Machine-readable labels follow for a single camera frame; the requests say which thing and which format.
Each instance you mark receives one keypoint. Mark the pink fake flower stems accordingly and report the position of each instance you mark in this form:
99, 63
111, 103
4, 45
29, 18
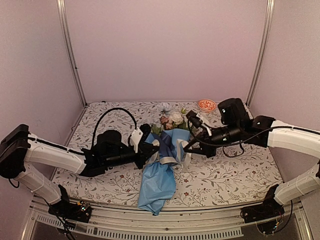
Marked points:
167, 123

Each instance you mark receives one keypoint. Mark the front aluminium rail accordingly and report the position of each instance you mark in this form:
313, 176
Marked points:
219, 220

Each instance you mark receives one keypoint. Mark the pale blue fake flower stems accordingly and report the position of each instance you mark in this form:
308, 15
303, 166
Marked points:
165, 108

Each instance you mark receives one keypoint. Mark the dark navy tissue paper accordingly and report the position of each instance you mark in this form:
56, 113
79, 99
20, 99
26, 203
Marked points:
166, 146

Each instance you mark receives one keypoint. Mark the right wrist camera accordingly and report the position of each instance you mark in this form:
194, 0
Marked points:
198, 120

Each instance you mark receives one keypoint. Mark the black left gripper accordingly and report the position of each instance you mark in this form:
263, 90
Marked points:
144, 154

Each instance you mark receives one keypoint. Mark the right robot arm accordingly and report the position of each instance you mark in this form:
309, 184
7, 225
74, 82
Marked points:
284, 138

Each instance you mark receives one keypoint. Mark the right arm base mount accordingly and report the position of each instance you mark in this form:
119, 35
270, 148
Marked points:
266, 210

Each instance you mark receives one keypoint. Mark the floral patterned table mat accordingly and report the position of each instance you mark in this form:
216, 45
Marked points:
234, 174

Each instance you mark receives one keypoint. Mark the left aluminium frame post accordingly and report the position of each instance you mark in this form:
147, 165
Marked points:
61, 6

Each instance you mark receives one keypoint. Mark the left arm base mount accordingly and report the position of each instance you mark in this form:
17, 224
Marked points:
80, 211

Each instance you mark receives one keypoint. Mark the white ribbon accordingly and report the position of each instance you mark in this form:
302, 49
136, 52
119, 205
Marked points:
182, 157

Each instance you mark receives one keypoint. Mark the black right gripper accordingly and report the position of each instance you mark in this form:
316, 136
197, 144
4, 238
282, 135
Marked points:
207, 149

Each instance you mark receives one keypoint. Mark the aluminium frame post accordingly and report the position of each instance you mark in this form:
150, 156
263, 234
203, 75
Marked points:
268, 19
61, 6

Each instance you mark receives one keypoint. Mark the orange patterned bowl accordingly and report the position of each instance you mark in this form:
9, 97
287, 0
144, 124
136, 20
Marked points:
206, 105

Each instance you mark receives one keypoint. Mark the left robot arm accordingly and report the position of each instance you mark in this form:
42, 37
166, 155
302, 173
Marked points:
20, 149

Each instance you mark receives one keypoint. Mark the right aluminium frame post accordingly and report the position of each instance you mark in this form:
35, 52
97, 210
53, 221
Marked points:
268, 19

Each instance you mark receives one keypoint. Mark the white fake flower stems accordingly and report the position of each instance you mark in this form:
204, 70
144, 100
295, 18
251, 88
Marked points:
177, 119

